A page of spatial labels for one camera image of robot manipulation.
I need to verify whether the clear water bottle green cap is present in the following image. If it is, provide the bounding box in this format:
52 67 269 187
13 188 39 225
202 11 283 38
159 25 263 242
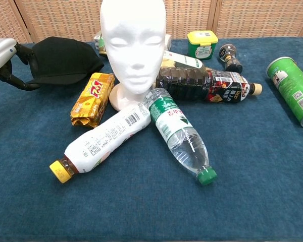
143 88 218 186

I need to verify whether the bamboo folding screen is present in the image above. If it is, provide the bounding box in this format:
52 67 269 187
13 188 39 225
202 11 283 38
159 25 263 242
0 0 303 44

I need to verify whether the blue table cloth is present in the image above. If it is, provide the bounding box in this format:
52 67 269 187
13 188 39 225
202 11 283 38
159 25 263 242
0 37 303 242

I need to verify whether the white foam mannequin head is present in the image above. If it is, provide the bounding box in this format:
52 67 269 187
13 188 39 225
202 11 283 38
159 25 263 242
99 0 167 111

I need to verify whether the dark coffee bottle beige cap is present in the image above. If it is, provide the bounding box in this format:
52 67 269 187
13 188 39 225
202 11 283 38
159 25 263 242
155 67 263 103

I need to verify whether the black baseball cap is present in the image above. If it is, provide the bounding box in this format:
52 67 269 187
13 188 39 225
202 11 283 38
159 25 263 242
27 36 105 85

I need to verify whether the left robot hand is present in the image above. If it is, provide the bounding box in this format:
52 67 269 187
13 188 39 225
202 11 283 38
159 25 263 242
0 38 42 91

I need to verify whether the yellow snack packet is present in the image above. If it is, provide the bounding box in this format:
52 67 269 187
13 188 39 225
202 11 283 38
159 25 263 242
70 72 116 129

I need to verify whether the green chips can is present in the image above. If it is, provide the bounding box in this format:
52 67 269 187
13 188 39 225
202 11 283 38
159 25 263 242
266 56 303 129

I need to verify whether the white-label tea bottle yellow cap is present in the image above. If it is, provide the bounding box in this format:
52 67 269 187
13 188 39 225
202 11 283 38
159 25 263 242
49 102 152 184

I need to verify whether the green tub yellow lid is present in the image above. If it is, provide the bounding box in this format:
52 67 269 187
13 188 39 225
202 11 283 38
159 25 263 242
187 30 219 61

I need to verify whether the olive tea bottle white label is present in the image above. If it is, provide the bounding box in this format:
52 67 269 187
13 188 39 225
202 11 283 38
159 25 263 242
163 50 207 73

